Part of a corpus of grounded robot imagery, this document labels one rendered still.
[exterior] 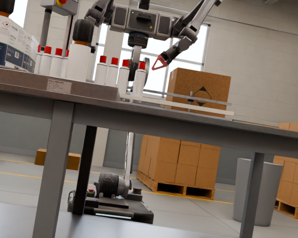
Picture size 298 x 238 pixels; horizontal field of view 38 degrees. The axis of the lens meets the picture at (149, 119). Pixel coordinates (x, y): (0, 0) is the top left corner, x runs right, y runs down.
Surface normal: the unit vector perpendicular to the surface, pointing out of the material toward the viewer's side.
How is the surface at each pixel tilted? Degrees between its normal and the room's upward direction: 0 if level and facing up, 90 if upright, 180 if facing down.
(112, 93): 90
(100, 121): 90
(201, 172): 90
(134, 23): 90
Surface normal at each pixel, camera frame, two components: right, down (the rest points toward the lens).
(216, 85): 0.12, 0.00
